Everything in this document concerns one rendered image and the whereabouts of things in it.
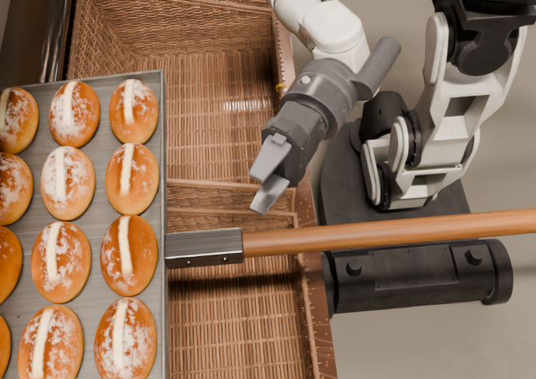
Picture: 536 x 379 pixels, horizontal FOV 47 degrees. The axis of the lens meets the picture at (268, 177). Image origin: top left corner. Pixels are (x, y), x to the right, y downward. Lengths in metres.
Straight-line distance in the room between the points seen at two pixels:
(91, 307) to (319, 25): 0.48
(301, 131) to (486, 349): 1.40
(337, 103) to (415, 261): 1.12
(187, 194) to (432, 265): 0.86
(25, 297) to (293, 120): 0.37
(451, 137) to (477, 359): 0.80
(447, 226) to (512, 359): 1.33
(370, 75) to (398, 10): 1.95
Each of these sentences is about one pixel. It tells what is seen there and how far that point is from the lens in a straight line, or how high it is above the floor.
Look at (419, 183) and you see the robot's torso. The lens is 1.78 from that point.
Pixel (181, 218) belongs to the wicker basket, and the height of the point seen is 0.76.
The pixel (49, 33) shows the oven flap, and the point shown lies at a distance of 1.33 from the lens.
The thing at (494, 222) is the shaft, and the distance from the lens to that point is 0.77.
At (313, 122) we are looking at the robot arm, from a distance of 0.77.
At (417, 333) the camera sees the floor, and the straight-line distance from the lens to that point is 1.99.
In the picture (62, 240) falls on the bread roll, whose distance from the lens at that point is 0.72.
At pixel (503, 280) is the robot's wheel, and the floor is 0.18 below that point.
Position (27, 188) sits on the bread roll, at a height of 1.21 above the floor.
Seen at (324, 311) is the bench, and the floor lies 0.58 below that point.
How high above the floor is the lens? 1.85
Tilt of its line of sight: 58 degrees down
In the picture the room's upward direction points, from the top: straight up
